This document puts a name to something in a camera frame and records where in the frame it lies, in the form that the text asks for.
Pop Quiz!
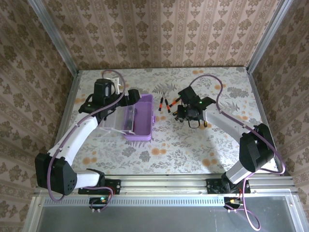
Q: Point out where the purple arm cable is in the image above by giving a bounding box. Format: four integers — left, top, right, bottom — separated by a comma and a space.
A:
47, 69, 126, 202
189, 74, 287, 230

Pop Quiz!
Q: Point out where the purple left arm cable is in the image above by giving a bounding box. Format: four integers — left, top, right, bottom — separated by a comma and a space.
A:
47, 69, 126, 202

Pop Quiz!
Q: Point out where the aluminium frame post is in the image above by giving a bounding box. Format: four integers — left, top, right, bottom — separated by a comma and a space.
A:
26, 0, 80, 74
246, 0, 294, 73

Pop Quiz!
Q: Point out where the aluminium table side rail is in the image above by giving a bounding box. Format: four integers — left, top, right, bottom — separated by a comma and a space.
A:
44, 70, 82, 178
246, 67, 286, 176

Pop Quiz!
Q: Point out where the aluminium frame cross rail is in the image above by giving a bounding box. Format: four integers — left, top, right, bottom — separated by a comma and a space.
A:
33, 175, 299, 196

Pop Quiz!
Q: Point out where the grey metal panel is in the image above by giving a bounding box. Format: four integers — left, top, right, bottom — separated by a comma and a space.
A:
36, 205, 301, 232

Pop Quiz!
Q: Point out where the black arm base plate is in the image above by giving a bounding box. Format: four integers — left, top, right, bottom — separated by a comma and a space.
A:
206, 178, 251, 194
78, 179, 121, 195

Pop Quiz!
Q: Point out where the small black controller board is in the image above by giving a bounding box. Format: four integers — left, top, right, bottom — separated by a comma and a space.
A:
224, 197, 243, 210
89, 197, 109, 210

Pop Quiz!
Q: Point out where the grey slotted cable duct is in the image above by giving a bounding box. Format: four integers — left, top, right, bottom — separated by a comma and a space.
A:
43, 196, 225, 206

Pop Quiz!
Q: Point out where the purple clear-lidded tool box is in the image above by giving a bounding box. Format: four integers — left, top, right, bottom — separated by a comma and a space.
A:
93, 93, 155, 142

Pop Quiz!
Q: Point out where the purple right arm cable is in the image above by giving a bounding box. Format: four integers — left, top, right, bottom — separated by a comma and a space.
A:
189, 74, 287, 230

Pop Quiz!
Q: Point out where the orange black precision screwdriver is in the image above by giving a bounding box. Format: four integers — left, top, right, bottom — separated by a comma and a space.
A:
169, 96, 182, 108
158, 93, 166, 112
163, 91, 171, 113

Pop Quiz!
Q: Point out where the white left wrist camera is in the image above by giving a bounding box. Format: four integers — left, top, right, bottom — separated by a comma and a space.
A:
106, 77, 121, 95

